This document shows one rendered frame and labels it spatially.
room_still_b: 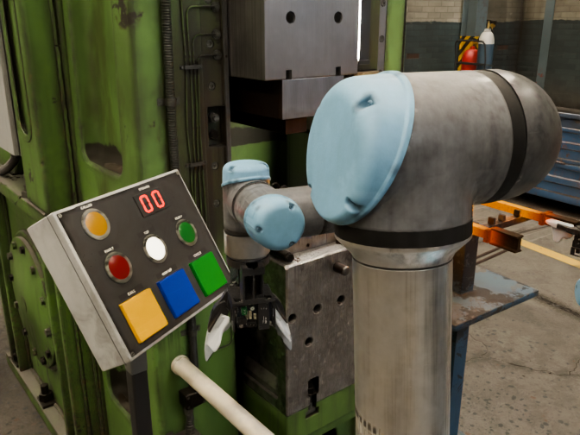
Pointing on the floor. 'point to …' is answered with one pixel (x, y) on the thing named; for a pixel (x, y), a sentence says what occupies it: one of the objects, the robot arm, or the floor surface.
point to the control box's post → (139, 395)
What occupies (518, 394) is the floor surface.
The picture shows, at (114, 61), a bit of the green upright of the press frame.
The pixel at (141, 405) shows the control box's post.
